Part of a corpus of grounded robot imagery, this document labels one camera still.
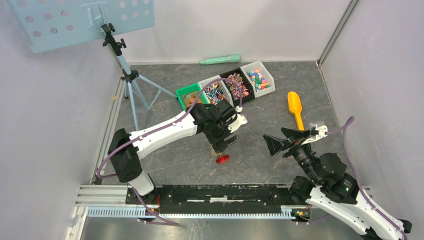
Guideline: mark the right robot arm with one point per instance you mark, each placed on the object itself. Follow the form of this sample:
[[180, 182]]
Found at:
[[330, 188]]

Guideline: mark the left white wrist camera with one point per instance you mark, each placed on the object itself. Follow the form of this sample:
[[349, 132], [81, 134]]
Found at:
[[236, 120]]

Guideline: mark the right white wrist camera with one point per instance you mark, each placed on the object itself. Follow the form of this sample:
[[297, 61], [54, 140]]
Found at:
[[317, 131]]

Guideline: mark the clear plastic jar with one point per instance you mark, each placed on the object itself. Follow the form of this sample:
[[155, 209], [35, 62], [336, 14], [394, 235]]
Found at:
[[215, 154]]

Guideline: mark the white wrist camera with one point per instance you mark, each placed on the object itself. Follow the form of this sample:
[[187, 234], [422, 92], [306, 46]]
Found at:
[[317, 131], [236, 120]]

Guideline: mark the mint green cylindrical handle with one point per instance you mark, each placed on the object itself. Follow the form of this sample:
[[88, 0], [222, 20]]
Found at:
[[233, 58]]

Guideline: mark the green candy bin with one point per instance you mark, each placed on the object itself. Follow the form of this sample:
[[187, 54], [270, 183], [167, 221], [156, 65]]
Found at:
[[187, 95]]

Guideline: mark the black lollipop bin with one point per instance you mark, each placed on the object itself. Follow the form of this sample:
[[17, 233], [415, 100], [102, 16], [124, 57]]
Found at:
[[239, 86]]

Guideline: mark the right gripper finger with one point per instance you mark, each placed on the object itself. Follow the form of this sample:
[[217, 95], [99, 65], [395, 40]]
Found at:
[[295, 134], [276, 145]]

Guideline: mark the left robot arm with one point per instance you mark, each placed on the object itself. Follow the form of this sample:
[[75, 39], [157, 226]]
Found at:
[[127, 149]]

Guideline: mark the white candy bin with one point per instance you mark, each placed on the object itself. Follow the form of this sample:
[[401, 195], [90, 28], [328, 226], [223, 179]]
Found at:
[[260, 78]]

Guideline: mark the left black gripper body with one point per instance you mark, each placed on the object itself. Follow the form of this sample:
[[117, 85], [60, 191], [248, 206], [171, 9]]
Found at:
[[219, 133]]

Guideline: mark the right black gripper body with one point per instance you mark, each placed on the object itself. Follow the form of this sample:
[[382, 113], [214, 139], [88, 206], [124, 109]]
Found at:
[[301, 152]]

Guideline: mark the red jar lid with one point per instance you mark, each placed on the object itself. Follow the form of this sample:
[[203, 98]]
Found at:
[[222, 159]]

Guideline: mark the yellow plastic scoop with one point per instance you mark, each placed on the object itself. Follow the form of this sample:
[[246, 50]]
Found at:
[[295, 108]]

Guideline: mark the light blue music stand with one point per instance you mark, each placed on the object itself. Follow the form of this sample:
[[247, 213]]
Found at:
[[55, 24]]

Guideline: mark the white lollipop bin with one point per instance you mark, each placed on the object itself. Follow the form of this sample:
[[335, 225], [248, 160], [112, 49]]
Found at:
[[217, 92]]

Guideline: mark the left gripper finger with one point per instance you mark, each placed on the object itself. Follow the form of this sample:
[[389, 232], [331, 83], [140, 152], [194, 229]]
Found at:
[[230, 140], [218, 147]]

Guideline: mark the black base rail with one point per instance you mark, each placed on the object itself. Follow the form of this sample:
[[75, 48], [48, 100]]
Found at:
[[217, 199]]

